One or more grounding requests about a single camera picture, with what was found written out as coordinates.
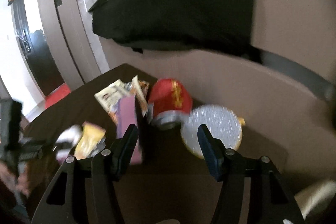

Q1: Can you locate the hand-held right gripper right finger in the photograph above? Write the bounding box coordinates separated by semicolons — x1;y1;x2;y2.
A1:
197;124;305;224

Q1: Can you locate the dark glass door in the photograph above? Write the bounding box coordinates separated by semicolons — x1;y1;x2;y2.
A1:
12;0;65;95

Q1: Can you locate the white round lid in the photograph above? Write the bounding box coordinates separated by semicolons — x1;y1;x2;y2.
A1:
180;105;243;160

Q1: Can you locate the cream printed wrapper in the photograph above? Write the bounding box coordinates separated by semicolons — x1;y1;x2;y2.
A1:
94;79;132;125

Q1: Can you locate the yellow snack wrapper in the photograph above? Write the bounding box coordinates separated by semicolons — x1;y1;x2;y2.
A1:
73;122;106;160

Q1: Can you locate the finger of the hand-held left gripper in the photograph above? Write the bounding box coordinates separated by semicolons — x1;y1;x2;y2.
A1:
18;140;57;162

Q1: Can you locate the white orange printed wrapper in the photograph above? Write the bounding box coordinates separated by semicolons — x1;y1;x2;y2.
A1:
130;76;150;117

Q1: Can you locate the purple packet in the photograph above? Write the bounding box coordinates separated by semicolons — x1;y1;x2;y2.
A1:
116;96;144;165

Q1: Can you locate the grey door frame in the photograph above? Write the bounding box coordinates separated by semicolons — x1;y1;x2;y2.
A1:
35;0;111;88

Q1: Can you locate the red paper cup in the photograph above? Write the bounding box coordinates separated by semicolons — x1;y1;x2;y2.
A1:
146;78;193;131

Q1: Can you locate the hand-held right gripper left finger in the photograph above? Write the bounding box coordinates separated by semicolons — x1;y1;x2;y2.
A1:
31;124;139;224

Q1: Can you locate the waste bin with plastic liner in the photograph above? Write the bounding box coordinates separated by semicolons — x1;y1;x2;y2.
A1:
294;180;336;220

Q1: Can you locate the red floor mat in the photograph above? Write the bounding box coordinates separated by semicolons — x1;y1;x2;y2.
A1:
43;83;72;109

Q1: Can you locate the black cloth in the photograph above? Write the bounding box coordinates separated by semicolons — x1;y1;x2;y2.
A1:
88;0;263;65

